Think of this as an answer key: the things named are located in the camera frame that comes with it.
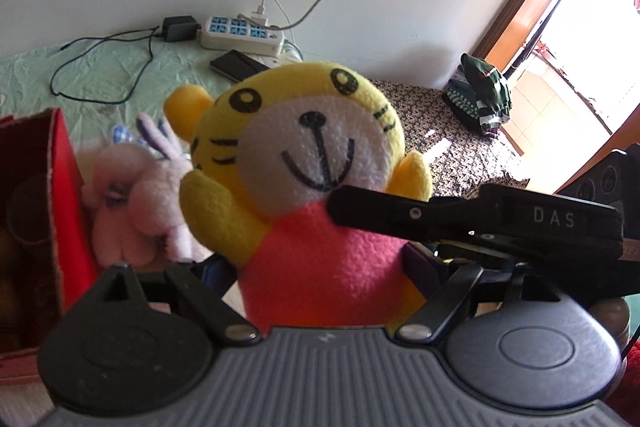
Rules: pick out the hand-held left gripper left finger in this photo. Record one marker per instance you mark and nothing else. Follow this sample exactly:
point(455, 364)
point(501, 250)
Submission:
point(191, 283)

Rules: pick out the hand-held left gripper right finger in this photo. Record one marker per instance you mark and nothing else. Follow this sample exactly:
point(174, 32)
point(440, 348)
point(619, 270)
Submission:
point(418, 267)

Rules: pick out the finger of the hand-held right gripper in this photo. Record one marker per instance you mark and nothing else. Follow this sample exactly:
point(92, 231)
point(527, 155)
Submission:
point(390, 209)

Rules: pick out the yellow tiger plush toy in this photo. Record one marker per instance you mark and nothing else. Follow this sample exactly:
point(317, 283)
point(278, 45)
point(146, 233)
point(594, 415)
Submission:
point(310, 147)

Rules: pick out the red cardboard box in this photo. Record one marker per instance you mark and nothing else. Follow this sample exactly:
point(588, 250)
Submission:
point(70, 217)

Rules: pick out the dark patterned blanket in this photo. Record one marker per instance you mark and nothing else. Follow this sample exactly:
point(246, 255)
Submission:
point(450, 147)

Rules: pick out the pink bunny plush toy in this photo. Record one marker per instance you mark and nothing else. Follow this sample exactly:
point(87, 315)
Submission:
point(140, 202)

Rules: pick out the pile of folded clothes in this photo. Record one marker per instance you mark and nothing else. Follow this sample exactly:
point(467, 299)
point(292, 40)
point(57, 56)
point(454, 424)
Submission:
point(485, 92)

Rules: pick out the black smartphone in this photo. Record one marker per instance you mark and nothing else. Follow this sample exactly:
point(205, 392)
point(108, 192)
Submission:
point(235, 64)

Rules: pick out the light green bed sheet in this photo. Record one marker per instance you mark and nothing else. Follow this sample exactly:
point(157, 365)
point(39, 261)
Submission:
point(100, 72)

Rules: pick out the white blue power strip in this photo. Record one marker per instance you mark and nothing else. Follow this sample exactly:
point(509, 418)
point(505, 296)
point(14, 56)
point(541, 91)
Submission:
point(240, 32)

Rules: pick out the black power adapter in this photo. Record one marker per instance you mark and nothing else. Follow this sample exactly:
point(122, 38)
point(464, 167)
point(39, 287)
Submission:
point(179, 28)

